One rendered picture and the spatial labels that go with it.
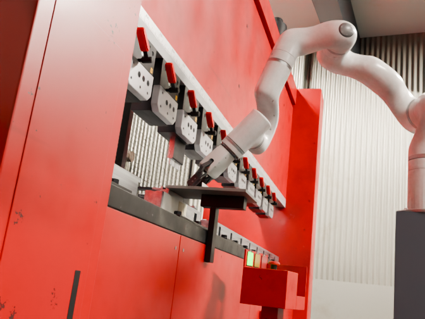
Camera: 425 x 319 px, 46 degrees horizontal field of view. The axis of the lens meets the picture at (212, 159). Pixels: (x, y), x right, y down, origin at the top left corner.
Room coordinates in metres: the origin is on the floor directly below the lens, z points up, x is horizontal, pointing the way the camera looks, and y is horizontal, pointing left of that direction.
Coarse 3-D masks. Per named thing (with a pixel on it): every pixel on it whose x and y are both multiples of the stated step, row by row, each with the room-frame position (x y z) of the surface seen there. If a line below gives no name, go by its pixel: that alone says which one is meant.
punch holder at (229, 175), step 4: (232, 164) 2.19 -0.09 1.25; (228, 168) 2.13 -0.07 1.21; (232, 168) 2.19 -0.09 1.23; (236, 168) 2.25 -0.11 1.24; (224, 172) 2.13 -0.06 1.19; (228, 172) 2.14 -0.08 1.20; (232, 172) 2.20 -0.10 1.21; (236, 172) 2.26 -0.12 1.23; (220, 176) 2.15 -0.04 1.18; (224, 176) 2.15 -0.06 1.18; (228, 176) 2.15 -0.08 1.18; (232, 176) 2.21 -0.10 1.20; (236, 176) 2.27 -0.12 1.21; (216, 180) 2.25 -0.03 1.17; (220, 180) 2.24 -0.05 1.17; (224, 180) 2.23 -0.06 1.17; (228, 180) 2.22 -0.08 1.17; (232, 180) 2.21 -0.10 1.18
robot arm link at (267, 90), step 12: (276, 60) 1.54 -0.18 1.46; (264, 72) 1.56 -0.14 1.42; (276, 72) 1.54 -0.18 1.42; (288, 72) 1.57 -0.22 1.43; (264, 84) 1.54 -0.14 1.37; (276, 84) 1.55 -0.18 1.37; (264, 96) 1.56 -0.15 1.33; (276, 96) 1.56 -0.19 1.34; (264, 108) 1.61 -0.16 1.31; (276, 108) 1.60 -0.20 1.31; (276, 120) 1.63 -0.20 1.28; (264, 144) 1.62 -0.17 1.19
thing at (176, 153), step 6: (174, 138) 1.62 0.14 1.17; (174, 144) 1.62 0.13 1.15; (180, 144) 1.67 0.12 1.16; (168, 150) 1.62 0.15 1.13; (174, 150) 1.62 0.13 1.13; (180, 150) 1.67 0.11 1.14; (168, 156) 1.62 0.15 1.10; (174, 156) 1.63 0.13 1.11; (180, 156) 1.68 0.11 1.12; (174, 162) 1.66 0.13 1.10; (180, 162) 1.69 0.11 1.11
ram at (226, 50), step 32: (160, 0) 1.30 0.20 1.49; (192, 0) 1.52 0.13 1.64; (224, 0) 1.84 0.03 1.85; (192, 32) 1.56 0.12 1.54; (224, 32) 1.88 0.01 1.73; (256, 32) 2.39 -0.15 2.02; (192, 64) 1.60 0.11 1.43; (224, 64) 1.93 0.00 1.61; (256, 64) 2.45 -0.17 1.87; (224, 96) 1.98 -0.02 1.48; (288, 96) 3.47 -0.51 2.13; (224, 128) 2.03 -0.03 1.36; (288, 128) 3.58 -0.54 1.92; (288, 160) 3.69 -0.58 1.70
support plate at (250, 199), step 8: (176, 192) 1.64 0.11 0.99; (184, 192) 1.63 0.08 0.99; (192, 192) 1.61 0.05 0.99; (200, 192) 1.59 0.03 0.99; (208, 192) 1.58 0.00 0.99; (216, 192) 1.56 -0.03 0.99; (224, 192) 1.55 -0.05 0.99; (232, 192) 1.53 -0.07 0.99; (240, 192) 1.51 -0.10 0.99; (248, 192) 1.52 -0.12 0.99; (248, 200) 1.63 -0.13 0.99; (256, 200) 1.64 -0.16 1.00
